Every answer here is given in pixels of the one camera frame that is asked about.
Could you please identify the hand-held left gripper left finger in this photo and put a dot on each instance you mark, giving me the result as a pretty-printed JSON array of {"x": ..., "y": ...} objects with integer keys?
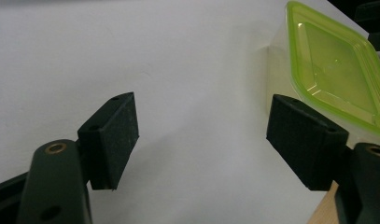
[{"x": 108, "y": 140}]

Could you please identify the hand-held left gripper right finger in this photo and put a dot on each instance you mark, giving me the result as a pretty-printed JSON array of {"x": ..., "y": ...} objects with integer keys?
[{"x": 309, "y": 140}]

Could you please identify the clear container with green lid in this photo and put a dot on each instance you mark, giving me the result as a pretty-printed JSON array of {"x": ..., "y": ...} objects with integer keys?
[{"x": 330, "y": 68}]

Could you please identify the dark equipment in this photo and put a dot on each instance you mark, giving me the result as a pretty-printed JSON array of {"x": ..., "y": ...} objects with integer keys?
[{"x": 369, "y": 15}]

